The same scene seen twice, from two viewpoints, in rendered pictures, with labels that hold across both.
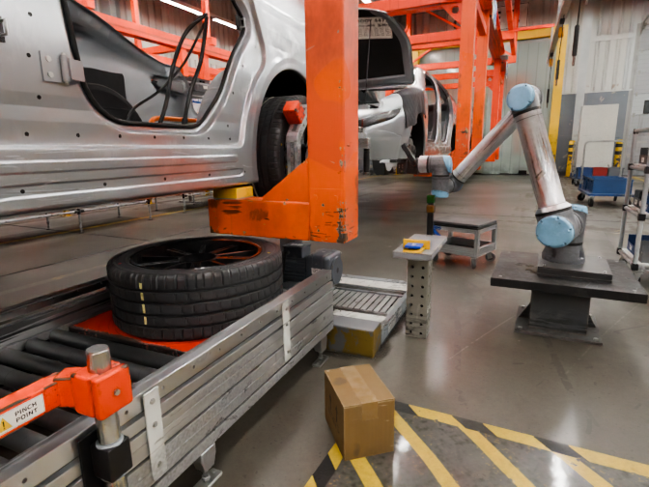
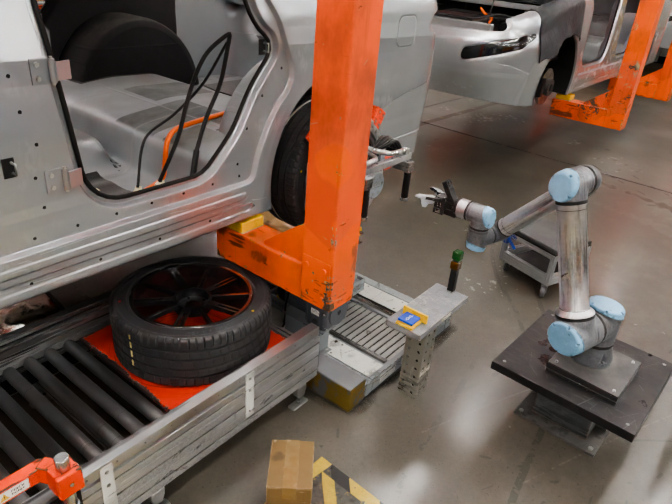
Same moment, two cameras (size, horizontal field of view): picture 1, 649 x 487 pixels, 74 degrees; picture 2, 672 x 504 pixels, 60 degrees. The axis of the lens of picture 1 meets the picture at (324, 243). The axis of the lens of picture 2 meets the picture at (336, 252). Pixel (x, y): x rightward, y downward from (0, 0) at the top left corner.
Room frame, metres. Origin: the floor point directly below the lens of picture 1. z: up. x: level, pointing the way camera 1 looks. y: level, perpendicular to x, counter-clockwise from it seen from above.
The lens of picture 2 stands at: (-0.21, -0.50, 1.84)
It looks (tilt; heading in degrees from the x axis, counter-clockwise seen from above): 28 degrees down; 12
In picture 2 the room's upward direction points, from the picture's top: 5 degrees clockwise
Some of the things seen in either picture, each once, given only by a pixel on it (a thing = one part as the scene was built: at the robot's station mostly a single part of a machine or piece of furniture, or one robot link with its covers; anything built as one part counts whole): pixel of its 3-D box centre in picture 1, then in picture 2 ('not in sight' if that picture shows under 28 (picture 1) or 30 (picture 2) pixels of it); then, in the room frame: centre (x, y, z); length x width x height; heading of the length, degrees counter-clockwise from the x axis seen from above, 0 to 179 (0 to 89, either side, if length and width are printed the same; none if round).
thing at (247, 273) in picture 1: (200, 279); (193, 315); (1.66, 0.50, 0.39); 0.66 x 0.66 x 0.24
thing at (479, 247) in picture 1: (462, 241); (542, 255); (3.32, -1.09, 0.17); 0.43 x 0.36 x 0.34; 47
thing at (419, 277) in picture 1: (418, 293); (417, 353); (1.97, -0.45, 0.21); 0.10 x 0.10 x 0.42; 66
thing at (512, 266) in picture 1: (558, 297); (576, 388); (2.05, -1.17, 0.15); 0.60 x 0.60 x 0.30; 63
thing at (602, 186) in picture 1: (606, 172); not in sight; (6.61, -4.33, 0.48); 1.00 x 0.61 x 0.96; 157
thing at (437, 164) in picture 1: (439, 164); (480, 215); (2.29, -0.61, 0.81); 0.12 x 0.09 x 0.10; 65
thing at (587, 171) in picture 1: (597, 163); not in sight; (9.73, -6.14, 0.48); 1.00 x 0.61 x 0.96; 68
